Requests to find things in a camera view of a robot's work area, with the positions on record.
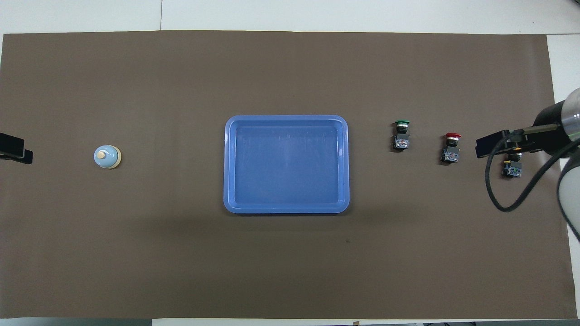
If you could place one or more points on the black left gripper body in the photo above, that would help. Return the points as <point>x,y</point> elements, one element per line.
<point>11,146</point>

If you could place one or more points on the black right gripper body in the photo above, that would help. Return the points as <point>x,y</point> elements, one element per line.
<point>491,145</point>

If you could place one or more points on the yellow push button switch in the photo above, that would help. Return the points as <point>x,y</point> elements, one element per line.
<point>512,170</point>

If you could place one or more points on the red push button switch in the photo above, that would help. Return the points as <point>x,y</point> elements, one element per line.
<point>451,154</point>

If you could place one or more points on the green push button switch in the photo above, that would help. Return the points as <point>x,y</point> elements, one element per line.
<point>401,140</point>

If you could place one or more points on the blue plastic tray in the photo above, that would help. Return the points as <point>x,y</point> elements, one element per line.
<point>285,167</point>

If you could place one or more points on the brown table mat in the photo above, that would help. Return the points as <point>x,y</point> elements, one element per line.
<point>181,253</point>

